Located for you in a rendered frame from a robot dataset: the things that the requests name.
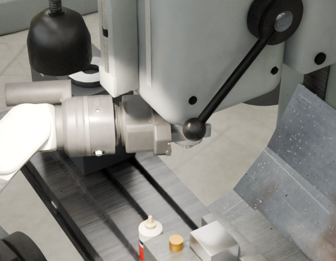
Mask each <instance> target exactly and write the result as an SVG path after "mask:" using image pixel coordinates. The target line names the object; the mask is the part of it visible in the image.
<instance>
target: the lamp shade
mask: <svg viewBox="0 0 336 261"><path fill-rule="evenodd" d="M26 43H27V50H28V58H29V63H30V66H31V68H32V69H33V70H35V71H36V72H38V73H41V74H43V75H48V76H67V75H72V74H75V73H78V72H80V71H82V70H84V69H85V68H87V67H88V66H89V65H90V63H91V61H92V43H91V34H90V32H89V30H88V28H87V26H86V23H85V21H84V19H83V17H82V15H81V14H79V13H78V12H76V11H74V10H72V9H69V8H66V7H63V6H62V11H61V12H59V13H52V12H51V11H50V8H47V9H45V10H43V11H41V12H40V13H38V14H36V15H35V16H34V17H33V18H32V20H31V23H30V27H29V31H28V35H27V40H26Z"/></svg>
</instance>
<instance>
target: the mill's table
mask: <svg viewBox="0 0 336 261"><path fill-rule="evenodd" d="M20 170H21V172H22V173H23V175H24V176H25V177H26V179H27V181H28V182H29V183H30V185H31V186H32V188H33V189H34V190H35V192H36V193H37V195H38V196H39V197H40V199H41V200H42V202H43V203H44V204H45V206H46V207H47V209H48V210H49V211H50V213H51V214H52V216H53V217H54V218H55V220H56V221H57V223H58V224H59V226H60V227H61V229H62V230H63V231H64V233H65V234H66V236H67V237H68V238H69V240H70V241H71V242H72V244H73V245H74V247H75V248H76V250H77V251H78V252H79V254H80V255H81V257H82V258H83V259H84V261H140V258H139V225H140V224H141V223H142V222H143V221H146V220H147V219H148V217H149V215H151V216H152V218H153V219H154V220H156V221H158V222H160V223H161V225H162V227H163V234H164V233H166V232H168V231H170V230H173V229H175V230H176V232H177V233H178V234H179V235H180V236H182V238H183V240H184V241H187V240H189V239H190V232H192V231H194V230H197V229H199V228H201V219H202V217H203V216H205V215H207V214H209V213H211V211H210V210H209V209H208V208H207V207H206V206H205V205H204V204H203V203H202V202H201V201H200V200H199V199H198V198H197V197H196V196H195V195H194V193H193V192H192V191H191V190H190V189H189V188H188V187H187V186H186V185H185V184H184V183H183V182H182V181H181V180H180V179H179V178H178V177H177V176H176V175H175V174H174V173H173V171H172V170H171V169H170V168H169V167H168V166H167V165H166V164H165V163H164V162H163V161H162V160H161V159H160V158H159V157H158V156H155V155H154V154H153V151H152V152H136V155H135V156H133V157H130V158H128V159H125V160H123V161H121V162H118V163H116V164H113V165H111V166H108V167H106V168H103V169H101V170H98V171H96V172H93V173H91V174H89V175H86V176H85V175H84V174H83V173H82V172H81V171H80V170H79V169H78V167H77V166H76V165H75V164H74V163H73V162H72V160H71V159H70V158H69V157H68V156H67V155H66V153H65V152H64V151H63V150H56V151H52V152H39V153H35V154H34V155H33V156H32V157H31V159H30V160H29V161H28V162H27V163H26V164H25V165H24V166H23V167H22V168H21V169H20Z"/></svg>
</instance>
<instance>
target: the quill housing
mask: <svg viewBox="0 0 336 261"><path fill-rule="evenodd" d="M253 1H254V0H137V35H138V71H139V88H138V89H136V90H135V91H136V92H137V93H138V94H139V95H140V96H141V97H142V98H143V99H144V100H145V101H146V102H147V103H148V104H149V105H150V106H151V107H152V108H153V109H154V110H155V111H156V112H157V113H158V114H159V115H160V116H161V117H162V118H163V119H164V120H166V121H168V122H169V123H171V124H176V125H182V124H184V123H185V121H187V120H188V119H190V118H198V117H199V115H200V114H201V113H202V111H203V110H204V108H205V107H206V106H207V105H208V103H209V102H210V101H211V99H212V98H213V97H214V96H215V94H216V93H217V92H218V91H219V89H220V88H221V87H222V85H223V84H224V83H225V82H226V80H227V79H228V78H229V76H230V75H231V74H232V73H233V71H234V70H235V69H236V68H237V66H238V65H239V64H240V62H241V61H242V60H243V59H244V57H245V56H246V55H247V53H248V52H249V51H250V50H251V48H252V47H253V45H254V44H255V43H256V42H257V40H258V38H256V37H255V36H253V35H252V34H251V33H250V31H249V29H248V27H247V15H248V12H249V9H250V6H251V4H252V3H253ZM284 48H285V41H284V42H282V43H280V44H278V45H266V46H265V47H264V49H263V50H262V51H261V52H260V54H259V55H258V57H257V58H256V59H255V60H254V62H253V63H252V64H251V65H250V67H249V68H248V69H247V70H246V72H245V73H244V74H243V76H242V77H241V78H240V79H239V81H238V82H237V83H236V85H235V86H234V87H233V88H232V90H231V91H230V92H229V93H228V95H227V96H226V97H225V99H224V100H223V101H222V102H221V104H220V105H219V106H218V107H217V109H216V110H215V111H214V113H216V112H218V111H221V110H224V109H226V108H229V107H232V106H234V105H237V104H240V103H242V102H245V101H247V100H250V99H252V98H255V97H258V96H260V95H264V94H266V93H268V92H270V91H272V90H274V89H275V88H276V87H277V85H278V84H279V82H280V79H281V75H282V66H283V57H284Z"/></svg>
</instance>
